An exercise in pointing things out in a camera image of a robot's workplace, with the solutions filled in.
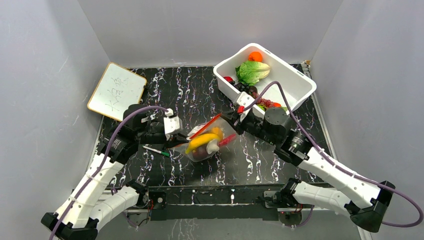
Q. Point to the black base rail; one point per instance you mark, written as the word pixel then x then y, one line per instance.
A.
pixel 207 202

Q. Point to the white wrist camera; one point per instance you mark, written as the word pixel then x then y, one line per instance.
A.
pixel 172 125
pixel 243 104

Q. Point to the red toy grape bunch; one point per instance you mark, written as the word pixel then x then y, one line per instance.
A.
pixel 265 104

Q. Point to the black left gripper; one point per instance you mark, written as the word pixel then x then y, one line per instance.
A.
pixel 177 139

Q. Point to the dark toy grape bunch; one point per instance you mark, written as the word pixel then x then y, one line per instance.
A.
pixel 243 87

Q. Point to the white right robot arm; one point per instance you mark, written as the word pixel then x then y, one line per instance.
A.
pixel 364 203

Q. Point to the yellow toy banana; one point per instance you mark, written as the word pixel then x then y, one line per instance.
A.
pixel 199 141

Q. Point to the white toy radish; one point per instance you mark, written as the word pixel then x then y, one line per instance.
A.
pixel 212 147

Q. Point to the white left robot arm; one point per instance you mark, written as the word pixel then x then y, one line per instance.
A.
pixel 81 217

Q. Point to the green toy lettuce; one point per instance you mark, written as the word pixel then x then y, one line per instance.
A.
pixel 251 72

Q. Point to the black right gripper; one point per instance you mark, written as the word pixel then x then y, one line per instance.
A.
pixel 232 118

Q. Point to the clear zip bag orange zipper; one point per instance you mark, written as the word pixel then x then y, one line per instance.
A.
pixel 216 121

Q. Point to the green capped marker pen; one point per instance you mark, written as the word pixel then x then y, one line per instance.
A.
pixel 163 153

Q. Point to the white plastic bin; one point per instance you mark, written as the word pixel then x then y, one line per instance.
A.
pixel 297 86

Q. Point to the white dry-erase board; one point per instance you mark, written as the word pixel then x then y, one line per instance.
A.
pixel 117 89

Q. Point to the dark red toy fruit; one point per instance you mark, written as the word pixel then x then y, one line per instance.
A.
pixel 200 153

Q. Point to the red toy apple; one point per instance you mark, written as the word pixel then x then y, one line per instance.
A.
pixel 228 79

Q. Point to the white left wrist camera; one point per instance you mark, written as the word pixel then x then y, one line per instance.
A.
pixel 172 125

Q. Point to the small orange toy fruit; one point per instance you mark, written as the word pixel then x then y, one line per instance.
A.
pixel 217 131

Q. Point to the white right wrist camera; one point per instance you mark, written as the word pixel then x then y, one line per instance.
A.
pixel 243 104

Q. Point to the red toy chili pepper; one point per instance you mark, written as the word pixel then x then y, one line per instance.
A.
pixel 225 141

